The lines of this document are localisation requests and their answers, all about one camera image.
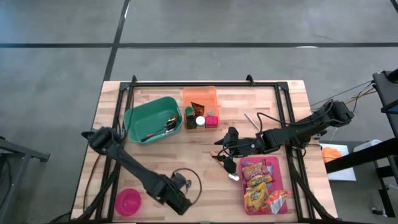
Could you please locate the green plastic bin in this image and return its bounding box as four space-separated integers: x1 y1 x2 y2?
123 96 183 146

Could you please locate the looped black cable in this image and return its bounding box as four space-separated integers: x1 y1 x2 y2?
172 167 203 206

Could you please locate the black metal stand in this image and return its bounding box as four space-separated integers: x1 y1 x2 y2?
325 68 398 218

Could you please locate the hanging black cable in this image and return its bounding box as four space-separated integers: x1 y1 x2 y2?
82 154 105 214

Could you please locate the plain silver spoon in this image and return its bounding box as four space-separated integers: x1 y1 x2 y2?
244 113 261 131

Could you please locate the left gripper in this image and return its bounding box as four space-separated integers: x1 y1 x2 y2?
155 176 193 216

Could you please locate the brown snack packet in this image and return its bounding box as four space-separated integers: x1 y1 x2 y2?
191 101 205 118

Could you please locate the red beef ramen packet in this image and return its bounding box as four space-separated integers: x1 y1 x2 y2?
241 159 274 187

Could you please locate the white paper sheet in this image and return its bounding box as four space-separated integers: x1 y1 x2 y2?
319 142 358 182

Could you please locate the pink plastic tray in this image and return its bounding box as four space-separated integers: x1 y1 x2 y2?
238 156 289 216

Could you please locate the yellow ramen packet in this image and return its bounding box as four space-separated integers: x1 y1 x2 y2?
244 182 270 215

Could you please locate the smoked paprika tin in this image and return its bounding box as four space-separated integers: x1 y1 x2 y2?
205 115 219 128

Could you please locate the orange translucent plastic bin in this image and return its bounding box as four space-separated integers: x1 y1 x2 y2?
182 86 220 133

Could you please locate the orange cloth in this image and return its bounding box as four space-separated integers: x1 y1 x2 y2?
321 146 343 164

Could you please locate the yellow cable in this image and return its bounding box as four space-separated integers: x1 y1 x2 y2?
345 88 377 105

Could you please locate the thin black cable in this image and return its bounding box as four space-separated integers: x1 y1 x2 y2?
310 81 374 107

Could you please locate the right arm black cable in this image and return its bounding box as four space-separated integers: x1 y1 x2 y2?
256 99 335 131

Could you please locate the grey metal table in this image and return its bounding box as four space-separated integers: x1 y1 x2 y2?
0 133 50 224

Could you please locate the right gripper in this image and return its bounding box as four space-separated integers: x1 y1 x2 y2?
212 126 268 174

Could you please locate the white plastic box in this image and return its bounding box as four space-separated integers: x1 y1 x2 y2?
353 139 382 153

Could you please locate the black metal spoon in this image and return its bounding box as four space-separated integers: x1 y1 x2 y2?
149 119 178 138

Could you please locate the orange-handled small spoon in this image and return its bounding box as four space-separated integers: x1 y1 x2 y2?
141 127 175 142

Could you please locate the pink plastic bowl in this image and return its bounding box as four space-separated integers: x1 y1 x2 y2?
114 187 142 217

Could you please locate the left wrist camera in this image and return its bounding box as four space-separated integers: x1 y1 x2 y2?
170 172 187 187

